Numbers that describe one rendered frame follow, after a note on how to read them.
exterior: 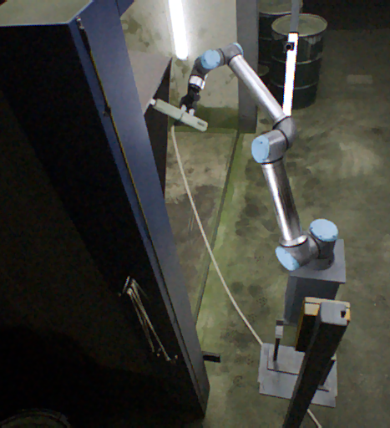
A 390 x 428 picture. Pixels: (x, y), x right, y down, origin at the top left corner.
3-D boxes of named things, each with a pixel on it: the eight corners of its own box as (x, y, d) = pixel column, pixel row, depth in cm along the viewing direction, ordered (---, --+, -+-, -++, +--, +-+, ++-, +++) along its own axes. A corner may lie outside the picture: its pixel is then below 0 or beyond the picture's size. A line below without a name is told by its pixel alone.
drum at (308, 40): (264, 89, 465) (266, 17, 400) (309, 84, 462) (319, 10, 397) (272, 114, 426) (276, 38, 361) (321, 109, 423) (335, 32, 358)
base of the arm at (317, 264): (333, 246, 218) (336, 235, 211) (334, 272, 206) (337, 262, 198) (301, 242, 222) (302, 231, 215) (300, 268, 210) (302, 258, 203)
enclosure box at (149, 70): (91, 261, 244) (57, 106, 153) (120, 197, 283) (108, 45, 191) (141, 272, 242) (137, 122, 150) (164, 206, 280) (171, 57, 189)
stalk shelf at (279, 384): (258, 394, 155) (258, 393, 154) (263, 343, 169) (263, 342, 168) (334, 408, 148) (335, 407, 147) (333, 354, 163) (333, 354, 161)
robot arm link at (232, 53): (311, 133, 172) (236, 35, 191) (290, 143, 169) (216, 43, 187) (301, 146, 183) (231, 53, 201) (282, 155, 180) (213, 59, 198)
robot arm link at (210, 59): (220, 44, 185) (210, 53, 197) (200, 51, 182) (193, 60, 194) (226, 62, 187) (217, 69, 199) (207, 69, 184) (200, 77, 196)
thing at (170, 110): (195, 129, 217) (210, 122, 196) (192, 136, 217) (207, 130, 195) (118, 92, 199) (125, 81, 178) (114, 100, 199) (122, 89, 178)
